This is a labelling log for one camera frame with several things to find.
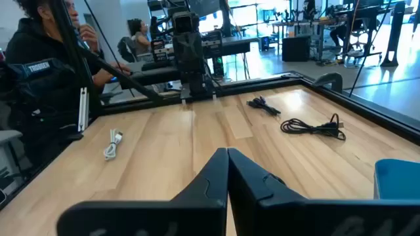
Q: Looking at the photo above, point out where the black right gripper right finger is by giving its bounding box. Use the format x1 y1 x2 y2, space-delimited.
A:
228 147 420 236

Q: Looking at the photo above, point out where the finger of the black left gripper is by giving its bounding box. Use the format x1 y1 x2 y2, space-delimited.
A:
188 32 204 71
173 32 190 71

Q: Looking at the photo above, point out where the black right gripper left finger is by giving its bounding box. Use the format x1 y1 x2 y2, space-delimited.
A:
56 147 229 236

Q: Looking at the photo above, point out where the black USB-C cable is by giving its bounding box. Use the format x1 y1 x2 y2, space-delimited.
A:
245 95 282 117

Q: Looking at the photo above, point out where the white cable with red tip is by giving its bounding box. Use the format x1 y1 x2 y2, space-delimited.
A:
280 113 347 142

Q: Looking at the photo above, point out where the white USB-C cable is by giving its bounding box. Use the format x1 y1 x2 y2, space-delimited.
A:
103 128 124 161

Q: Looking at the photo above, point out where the blue plastic bin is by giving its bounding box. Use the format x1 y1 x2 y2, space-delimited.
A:
373 158 420 201

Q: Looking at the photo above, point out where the black desk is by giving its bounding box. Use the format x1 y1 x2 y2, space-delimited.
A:
119 35 261 90

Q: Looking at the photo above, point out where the person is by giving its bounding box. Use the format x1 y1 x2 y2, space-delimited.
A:
127 18 154 63
0 0 132 109

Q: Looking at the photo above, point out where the black cabinet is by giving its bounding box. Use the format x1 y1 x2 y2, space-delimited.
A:
281 35 312 62

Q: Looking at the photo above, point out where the white aluminium strip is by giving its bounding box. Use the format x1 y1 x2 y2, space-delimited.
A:
77 87 90 132

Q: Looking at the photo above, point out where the grey table clamp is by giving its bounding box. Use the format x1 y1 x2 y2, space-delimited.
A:
312 72 344 93

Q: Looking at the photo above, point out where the black Trossen-labelled equipment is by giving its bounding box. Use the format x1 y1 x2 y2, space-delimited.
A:
0 58 99 165

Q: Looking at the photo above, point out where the black office chair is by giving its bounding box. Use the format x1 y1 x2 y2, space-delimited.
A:
341 5 383 65

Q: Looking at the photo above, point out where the black floor stand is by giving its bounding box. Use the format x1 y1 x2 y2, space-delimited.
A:
379 1 406 68

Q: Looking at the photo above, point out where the black aluminium table frame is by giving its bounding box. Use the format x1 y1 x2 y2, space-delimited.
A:
0 0 420 210

